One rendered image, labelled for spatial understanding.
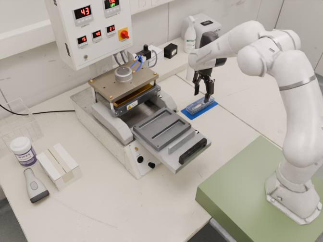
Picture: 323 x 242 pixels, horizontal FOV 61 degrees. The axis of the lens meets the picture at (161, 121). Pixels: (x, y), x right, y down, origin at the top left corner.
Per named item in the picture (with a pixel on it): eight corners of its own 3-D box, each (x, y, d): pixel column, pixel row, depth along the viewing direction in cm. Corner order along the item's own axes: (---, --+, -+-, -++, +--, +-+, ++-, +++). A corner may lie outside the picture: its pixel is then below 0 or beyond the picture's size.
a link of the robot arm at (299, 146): (324, 74, 83) (283, 96, 76) (349, 148, 86) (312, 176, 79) (293, 80, 93) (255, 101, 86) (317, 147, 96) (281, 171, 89)
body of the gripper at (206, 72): (194, 64, 144) (193, 78, 150) (206, 71, 139) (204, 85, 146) (205, 58, 147) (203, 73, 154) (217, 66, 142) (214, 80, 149)
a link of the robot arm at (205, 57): (251, 24, 105) (219, 46, 136) (206, 30, 102) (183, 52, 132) (256, 53, 105) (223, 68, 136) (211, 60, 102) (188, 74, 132)
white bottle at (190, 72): (191, 82, 182) (192, 63, 171) (184, 79, 184) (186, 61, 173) (194, 78, 184) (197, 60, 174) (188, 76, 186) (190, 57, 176)
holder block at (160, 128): (132, 130, 121) (132, 126, 119) (165, 109, 131) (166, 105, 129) (157, 151, 113) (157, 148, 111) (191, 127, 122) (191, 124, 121)
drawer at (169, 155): (129, 134, 124) (128, 123, 119) (164, 112, 135) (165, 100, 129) (175, 175, 109) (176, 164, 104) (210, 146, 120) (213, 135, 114)
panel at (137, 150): (140, 177, 129) (127, 145, 121) (184, 144, 144) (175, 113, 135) (142, 178, 128) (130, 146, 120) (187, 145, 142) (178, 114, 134)
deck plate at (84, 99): (69, 97, 143) (69, 96, 143) (122, 71, 160) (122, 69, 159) (123, 148, 120) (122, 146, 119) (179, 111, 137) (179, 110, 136)
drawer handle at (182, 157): (178, 162, 109) (179, 156, 106) (203, 142, 116) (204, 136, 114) (181, 165, 108) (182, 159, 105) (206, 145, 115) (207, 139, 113)
